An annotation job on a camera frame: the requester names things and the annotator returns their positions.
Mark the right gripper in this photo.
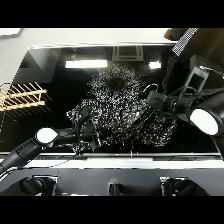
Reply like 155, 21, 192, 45
145, 89, 168, 113

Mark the black floral garment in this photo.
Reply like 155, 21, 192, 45
65, 64, 178, 155

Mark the checked garment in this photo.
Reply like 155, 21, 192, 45
172, 28, 199, 57

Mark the brown garment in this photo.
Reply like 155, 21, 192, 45
163, 28, 188, 42

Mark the wooden rack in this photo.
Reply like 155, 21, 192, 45
0, 81, 48, 113

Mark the black cable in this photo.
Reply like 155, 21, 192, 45
165, 85, 198, 102

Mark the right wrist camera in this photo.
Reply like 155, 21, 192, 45
184, 63, 212, 96

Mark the silver frame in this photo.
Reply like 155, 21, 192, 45
0, 152, 224, 197

